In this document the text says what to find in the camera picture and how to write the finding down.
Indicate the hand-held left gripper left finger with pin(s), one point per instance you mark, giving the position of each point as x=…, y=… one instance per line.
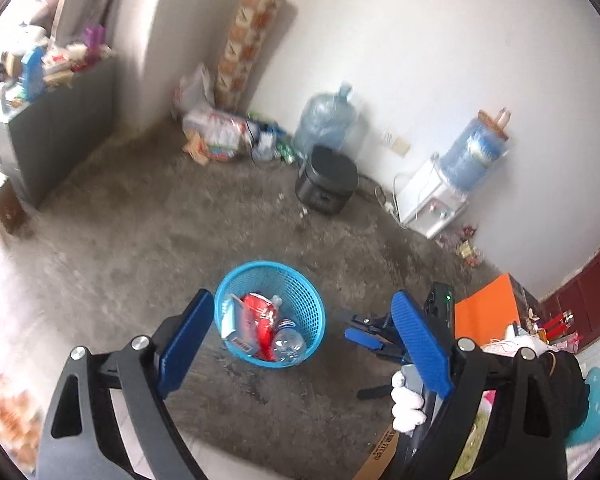
x=185, y=340

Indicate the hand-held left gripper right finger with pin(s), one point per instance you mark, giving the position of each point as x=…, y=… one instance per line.
x=420, y=345

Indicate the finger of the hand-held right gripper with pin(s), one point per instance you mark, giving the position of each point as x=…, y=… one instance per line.
x=387, y=354
x=365, y=334

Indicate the clear plastic bottle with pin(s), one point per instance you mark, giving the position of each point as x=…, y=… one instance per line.
x=287, y=345

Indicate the red and white snack bag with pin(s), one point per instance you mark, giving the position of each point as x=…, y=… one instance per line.
x=260, y=310

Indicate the blue plastic waste basket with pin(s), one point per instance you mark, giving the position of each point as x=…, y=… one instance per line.
x=290, y=285

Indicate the person's right hand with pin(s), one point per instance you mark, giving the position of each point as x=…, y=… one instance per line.
x=407, y=405

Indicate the orange box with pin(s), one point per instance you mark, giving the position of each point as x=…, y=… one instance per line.
x=485, y=310

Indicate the snack wrappers on floor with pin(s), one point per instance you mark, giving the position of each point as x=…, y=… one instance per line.
x=462, y=245

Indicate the brown cardboard box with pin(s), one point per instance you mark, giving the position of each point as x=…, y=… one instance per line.
x=380, y=455

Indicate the white water dispenser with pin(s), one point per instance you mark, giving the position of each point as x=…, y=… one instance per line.
x=425, y=195

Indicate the dark red cabinet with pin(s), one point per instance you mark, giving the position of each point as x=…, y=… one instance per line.
x=585, y=290

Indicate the black rice cooker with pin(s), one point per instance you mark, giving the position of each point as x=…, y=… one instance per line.
x=325, y=180

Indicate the blue water dispenser bottle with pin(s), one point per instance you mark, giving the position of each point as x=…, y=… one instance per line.
x=472, y=150

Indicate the teal plastic object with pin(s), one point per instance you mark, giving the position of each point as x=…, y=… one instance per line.
x=594, y=400

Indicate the pile of colourful packaging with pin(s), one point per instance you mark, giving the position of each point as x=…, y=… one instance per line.
x=215, y=130

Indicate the empty clear water jug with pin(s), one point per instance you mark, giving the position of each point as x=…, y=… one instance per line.
x=325, y=120

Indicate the small brown box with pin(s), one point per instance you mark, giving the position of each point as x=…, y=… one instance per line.
x=7, y=205

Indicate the grey cabinet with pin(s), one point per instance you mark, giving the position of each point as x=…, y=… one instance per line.
x=60, y=125

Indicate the tall patterned cardboard box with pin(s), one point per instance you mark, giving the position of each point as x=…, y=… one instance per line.
x=242, y=45

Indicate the blue detergent bottle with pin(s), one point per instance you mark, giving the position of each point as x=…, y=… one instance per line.
x=32, y=75

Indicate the purple cup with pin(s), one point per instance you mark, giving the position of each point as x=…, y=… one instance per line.
x=94, y=40

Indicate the wall socket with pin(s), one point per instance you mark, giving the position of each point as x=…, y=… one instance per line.
x=397, y=142

